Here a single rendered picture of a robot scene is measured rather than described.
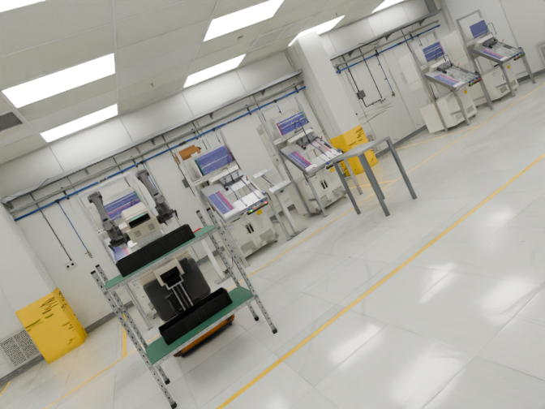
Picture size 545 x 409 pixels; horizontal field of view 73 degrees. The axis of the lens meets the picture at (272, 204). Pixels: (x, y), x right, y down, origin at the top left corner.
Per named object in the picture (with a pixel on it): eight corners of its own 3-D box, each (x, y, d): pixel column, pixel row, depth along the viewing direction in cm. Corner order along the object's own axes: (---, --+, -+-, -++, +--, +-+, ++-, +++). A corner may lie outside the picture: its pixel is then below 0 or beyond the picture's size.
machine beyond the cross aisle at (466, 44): (539, 81, 757) (505, -7, 732) (517, 95, 727) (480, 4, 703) (480, 101, 883) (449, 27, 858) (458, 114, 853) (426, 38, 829)
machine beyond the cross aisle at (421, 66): (497, 107, 707) (459, 14, 682) (471, 124, 677) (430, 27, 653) (440, 126, 833) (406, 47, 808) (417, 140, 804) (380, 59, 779)
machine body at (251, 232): (281, 239, 559) (262, 204, 550) (242, 264, 534) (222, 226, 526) (265, 238, 619) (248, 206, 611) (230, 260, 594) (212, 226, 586)
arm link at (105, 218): (101, 194, 315) (88, 200, 311) (98, 189, 310) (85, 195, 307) (117, 225, 290) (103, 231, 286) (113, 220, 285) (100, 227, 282)
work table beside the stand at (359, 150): (388, 216, 416) (358, 152, 406) (357, 214, 484) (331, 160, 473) (417, 197, 427) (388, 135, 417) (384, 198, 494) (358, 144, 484)
